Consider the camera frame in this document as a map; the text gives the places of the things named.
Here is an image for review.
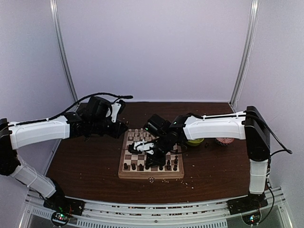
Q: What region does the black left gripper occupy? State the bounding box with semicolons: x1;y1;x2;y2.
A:
90;118;127;139

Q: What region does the dark knight chess piece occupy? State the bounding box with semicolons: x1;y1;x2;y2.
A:
166;159;171;171

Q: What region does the dark rook chess piece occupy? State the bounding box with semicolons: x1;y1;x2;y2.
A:
131;163;136;170

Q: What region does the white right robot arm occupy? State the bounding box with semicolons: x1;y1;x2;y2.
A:
144;106;270;210

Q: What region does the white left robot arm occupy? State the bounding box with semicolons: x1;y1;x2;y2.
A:
0;112;128;211

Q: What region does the row of white chess pieces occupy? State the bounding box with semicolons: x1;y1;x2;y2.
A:
127;128;153;142

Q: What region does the wooden chess board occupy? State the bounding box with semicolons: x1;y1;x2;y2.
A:
118;131;184;181

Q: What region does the lime green bowl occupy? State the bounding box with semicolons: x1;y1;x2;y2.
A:
186;138;204;147

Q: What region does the red patterned bowl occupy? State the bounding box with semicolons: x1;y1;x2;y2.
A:
215;138;234;146

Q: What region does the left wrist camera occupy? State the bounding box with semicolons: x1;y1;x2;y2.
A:
110;99;125;123

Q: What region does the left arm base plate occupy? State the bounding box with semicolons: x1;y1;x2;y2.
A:
43;198;85;216

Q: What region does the aluminium front frame rail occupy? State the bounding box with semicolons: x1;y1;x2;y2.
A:
20;186;289;228

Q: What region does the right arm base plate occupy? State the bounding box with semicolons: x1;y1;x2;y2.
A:
227;196;268;215

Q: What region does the left aluminium corner post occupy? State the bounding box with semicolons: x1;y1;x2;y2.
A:
49;0;78;101

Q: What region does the aluminium corner post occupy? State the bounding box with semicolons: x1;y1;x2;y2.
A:
229;0;260;110
49;0;78;101

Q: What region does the right aluminium corner post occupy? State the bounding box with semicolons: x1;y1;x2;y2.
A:
229;0;260;110

